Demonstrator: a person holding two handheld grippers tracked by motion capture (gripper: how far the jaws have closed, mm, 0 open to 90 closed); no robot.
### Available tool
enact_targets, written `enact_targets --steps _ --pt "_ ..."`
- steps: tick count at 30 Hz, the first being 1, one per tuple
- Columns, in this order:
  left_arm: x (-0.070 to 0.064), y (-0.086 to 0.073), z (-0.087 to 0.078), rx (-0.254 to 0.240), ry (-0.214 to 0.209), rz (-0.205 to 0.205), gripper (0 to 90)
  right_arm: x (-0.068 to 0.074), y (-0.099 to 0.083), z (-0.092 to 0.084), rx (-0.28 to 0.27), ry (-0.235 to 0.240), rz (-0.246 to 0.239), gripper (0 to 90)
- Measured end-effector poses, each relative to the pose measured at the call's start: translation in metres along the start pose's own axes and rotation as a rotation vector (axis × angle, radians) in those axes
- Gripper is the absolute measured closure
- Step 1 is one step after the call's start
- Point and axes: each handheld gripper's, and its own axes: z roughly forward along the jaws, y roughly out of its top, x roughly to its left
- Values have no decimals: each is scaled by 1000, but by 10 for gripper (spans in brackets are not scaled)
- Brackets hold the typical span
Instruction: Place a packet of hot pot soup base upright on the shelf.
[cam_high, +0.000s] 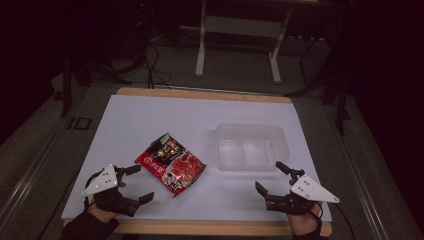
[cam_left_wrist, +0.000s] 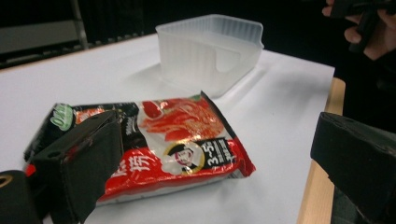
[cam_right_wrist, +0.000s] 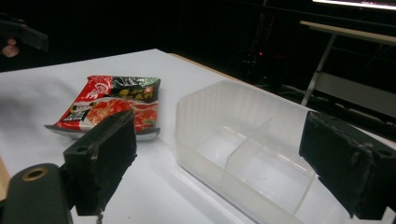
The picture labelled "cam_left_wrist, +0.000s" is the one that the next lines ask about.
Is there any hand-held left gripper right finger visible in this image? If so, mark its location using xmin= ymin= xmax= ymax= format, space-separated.
xmin=310 ymin=112 xmax=396 ymax=224

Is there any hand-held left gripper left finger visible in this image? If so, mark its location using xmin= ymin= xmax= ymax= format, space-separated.
xmin=30 ymin=110 xmax=125 ymax=224

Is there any red and black snack packet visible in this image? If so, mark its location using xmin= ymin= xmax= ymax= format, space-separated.
xmin=23 ymin=91 xmax=257 ymax=207

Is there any translucent plastic storage bin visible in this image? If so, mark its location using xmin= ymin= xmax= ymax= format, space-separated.
xmin=155 ymin=13 xmax=265 ymax=99

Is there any metal stand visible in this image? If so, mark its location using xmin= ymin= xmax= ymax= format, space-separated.
xmin=69 ymin=0 xmax=90 ymax=50

